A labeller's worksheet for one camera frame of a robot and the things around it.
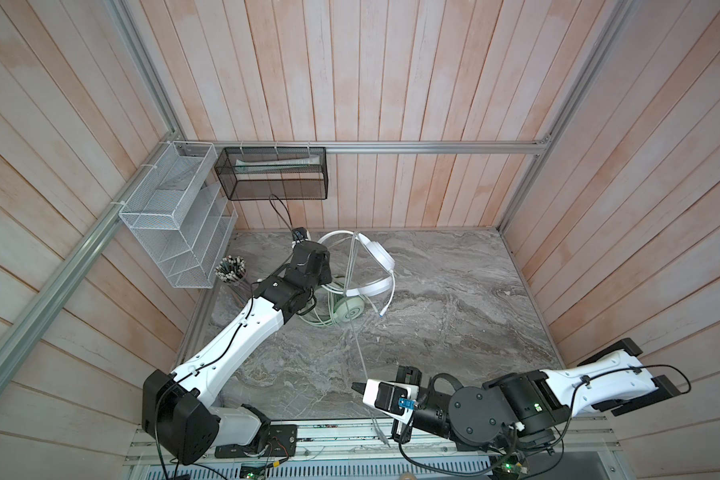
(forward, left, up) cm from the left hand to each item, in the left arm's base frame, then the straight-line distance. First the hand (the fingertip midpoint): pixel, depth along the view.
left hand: (320, 267), depth 79 cm
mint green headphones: (-4, -8, -16) cm, 18 cm away
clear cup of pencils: (+3, +27, -6) cm, 27 cm away
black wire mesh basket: (+42, +20, +1) cm, 46 cm away
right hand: (-35, -10, +13) cm, 38 cm away
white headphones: (-9, -15, +3) cm, 18 cm away
